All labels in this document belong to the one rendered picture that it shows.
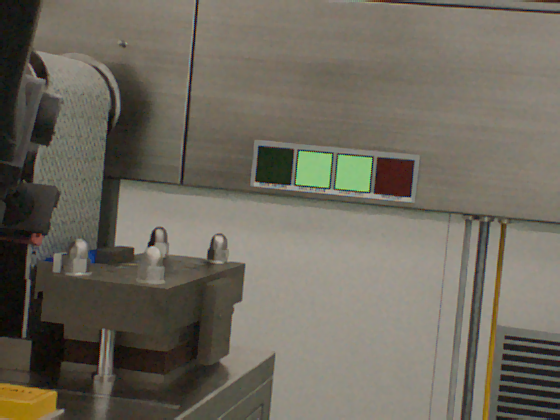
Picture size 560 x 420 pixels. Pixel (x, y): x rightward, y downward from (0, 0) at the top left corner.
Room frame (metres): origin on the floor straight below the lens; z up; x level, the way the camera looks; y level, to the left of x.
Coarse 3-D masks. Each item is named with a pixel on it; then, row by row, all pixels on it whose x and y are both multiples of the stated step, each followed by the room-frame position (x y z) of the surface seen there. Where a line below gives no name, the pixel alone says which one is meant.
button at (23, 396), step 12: (0, 384) 1.33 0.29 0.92; (0, 396) 1.27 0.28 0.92; (12, 396) 1.28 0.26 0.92; (24, 396) 1.28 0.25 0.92; (36, 396) 1.29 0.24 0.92; (48, 396) 1.30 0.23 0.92; (0, 408) 1.27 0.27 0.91; (12, 408) 1.26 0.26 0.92; (24, 408) 1.26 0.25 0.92; (36, 408) 1.27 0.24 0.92; (48, 408) 1.30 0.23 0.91
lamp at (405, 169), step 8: (384, 160) 1.78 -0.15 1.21; (392, 160) 1.78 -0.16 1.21; (400, 160) 1.77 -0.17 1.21; (384, 168) 1.78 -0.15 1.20; (392, 168) 1.78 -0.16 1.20; (400, 168) 1.77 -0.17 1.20; (408, 168) 1.77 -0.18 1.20; (384, 176) 1.78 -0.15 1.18; (392, 176) 1.78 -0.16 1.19; (400, 176) 1.77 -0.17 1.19; (408, 176) 1.77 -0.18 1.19; (376, 184) 1.78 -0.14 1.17; (384, 184) 1.78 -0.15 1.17; (392, 184) 1.78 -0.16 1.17; (400, 184) 1.77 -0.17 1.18; (408, 184) 1.77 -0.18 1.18; (384, 192) 1.78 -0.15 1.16; (392, 192) 1.78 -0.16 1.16; (400, 192) 1.77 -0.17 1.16; (408, 192) 1.77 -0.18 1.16
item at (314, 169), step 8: (304, 152) 1.80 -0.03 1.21; (304, 160) 1.80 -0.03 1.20; (312, 160) 1.80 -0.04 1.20; (320, 160) 1.80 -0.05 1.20; (328, 160) 1.80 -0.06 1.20; (304, 168) 1.80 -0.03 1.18; (312, 168) 1.80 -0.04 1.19; (320, 168) 1.80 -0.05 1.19; (328, 168) 1.80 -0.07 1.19; (304, 176) 1.80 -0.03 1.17; (312, 176) 1.80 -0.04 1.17; (320, 176) 1.80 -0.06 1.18; (328, 176) 1.80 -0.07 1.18; (296, 184) 1.81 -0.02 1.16; (304, 184) 1.80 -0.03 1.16; (312, 184) 1.80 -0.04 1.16; (320, 184) 1.80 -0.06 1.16; (328, 184) 1.80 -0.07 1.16
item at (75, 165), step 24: (72, 144) 1.66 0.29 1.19; (96, 144) 1.74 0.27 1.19; (48, 168) 1.58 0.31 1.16; (72, 168) 1.66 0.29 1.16; (96, 168) 1.75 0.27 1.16; (72, 192) 1.67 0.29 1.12; (96, 192) 1.76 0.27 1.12; (72, 216) 1.68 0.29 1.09; (96, 216) 1.77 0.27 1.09; (48, 240) 1.60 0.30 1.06; (72, 240) 1.68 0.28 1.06; (96, 240) 1.78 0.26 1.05
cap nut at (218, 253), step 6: (216, 234) 1.83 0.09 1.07; (222, 234) 1.83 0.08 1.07; (216, 240) 1.82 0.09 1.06; (222, 240) 1.82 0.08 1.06; (210, 246) 1.82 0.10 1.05; (216, 246) 1.82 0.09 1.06; (222, 246) 1.82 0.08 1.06; (210, 252) 1.82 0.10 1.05; (216, 252) 1.81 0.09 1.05; (222, 252) 1.82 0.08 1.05; (228, 252) 1.83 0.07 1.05; (210, 258) 1.82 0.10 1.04; (216, 258) 1.81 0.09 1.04; (222, 258) 1.82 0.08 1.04
